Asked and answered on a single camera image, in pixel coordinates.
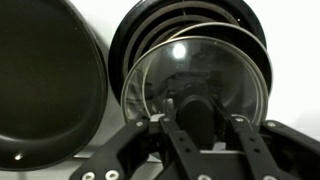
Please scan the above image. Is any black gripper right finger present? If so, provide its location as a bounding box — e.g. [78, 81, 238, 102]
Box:
[211, 98, 320, 180]

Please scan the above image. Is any small glass lid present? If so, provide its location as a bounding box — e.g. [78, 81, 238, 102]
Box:
[120, 35, 270, 161]

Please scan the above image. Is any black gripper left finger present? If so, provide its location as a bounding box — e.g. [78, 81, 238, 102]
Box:
[70, 105, 200, 180]

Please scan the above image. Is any right rear stove burner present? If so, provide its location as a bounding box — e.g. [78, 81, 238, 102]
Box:
[108, 0, 266, 101]

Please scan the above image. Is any white electric stove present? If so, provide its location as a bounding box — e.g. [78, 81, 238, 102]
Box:
[0, 0, 320, 180]

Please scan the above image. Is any large black frying pan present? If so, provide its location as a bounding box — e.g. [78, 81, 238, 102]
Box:
[0, 0, 107, 171]

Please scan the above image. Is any small black pot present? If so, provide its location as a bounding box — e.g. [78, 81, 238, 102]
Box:
[168, 22, 273, 94]

